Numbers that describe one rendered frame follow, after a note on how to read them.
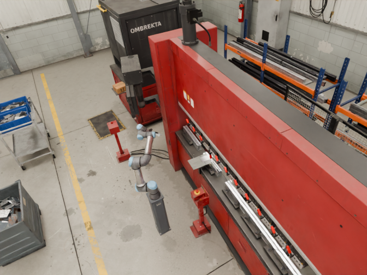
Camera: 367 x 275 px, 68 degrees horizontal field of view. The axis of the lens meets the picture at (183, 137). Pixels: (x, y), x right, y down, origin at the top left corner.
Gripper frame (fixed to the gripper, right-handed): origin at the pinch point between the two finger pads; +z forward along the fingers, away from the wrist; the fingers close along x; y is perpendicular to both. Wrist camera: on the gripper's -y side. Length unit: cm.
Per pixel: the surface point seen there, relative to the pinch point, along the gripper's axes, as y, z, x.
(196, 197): 77, 50, 6
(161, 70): -53, -43, 55
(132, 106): -52, -30, -12
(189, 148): -1, 52, 14
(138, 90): -94, -19, -7
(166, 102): -47, -2, 28
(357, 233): 202, -29, 145
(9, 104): -203, -111, -245
